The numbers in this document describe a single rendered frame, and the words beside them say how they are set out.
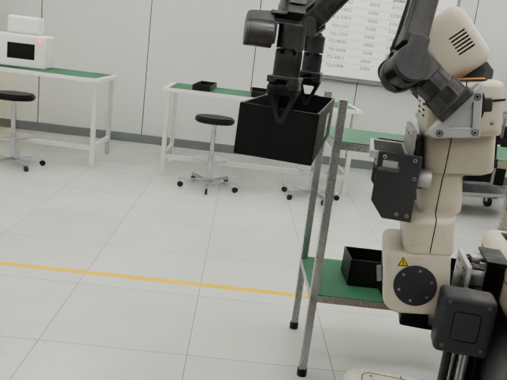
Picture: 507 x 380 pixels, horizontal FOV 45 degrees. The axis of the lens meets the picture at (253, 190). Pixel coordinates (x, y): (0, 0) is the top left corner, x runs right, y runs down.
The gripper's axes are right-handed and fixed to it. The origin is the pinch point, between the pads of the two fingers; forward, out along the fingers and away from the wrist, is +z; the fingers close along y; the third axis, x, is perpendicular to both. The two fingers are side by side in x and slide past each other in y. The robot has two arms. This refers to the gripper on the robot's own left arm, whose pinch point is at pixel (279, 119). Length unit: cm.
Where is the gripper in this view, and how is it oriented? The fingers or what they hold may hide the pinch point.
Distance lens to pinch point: 130.9
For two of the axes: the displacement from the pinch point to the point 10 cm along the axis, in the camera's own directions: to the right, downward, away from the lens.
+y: -1.8, 2.0, -9.6
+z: -1.3, 9.7, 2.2
